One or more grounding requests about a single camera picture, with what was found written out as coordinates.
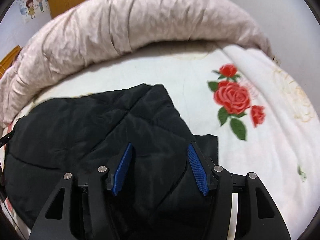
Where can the cartoon couple wall sticker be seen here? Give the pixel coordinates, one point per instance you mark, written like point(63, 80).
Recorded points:
point(31, 9)

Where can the pink patterned duvet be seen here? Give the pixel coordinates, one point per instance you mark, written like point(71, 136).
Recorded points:
point(101, 30)

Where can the wooden headboard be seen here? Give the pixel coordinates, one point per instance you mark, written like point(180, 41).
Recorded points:
point(9, 59)

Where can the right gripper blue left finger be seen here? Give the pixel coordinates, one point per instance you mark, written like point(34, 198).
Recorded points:
point(118, 167)

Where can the white floral rose bedsheet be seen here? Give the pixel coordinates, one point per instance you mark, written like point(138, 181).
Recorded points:
point(267, 166)

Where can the black hooded puffer jacket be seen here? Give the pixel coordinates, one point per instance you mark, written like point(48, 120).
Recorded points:
point(160, 198)

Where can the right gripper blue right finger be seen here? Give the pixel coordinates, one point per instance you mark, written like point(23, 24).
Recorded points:
point(201, 166)

